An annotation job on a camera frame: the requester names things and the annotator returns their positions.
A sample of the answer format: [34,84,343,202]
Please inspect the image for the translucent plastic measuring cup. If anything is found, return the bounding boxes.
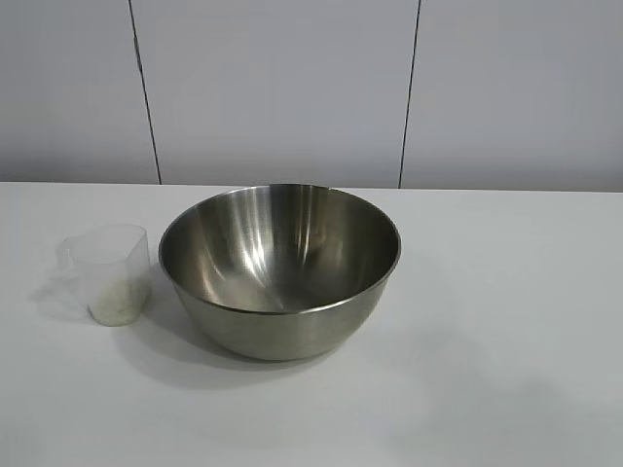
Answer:
[32,223,154,329]

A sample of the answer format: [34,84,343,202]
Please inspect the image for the white rice grains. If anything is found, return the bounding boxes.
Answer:
[90,280,150,327]

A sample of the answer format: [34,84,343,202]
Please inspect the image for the stainless steel mixing bowl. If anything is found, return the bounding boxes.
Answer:
[156,183,403,362]

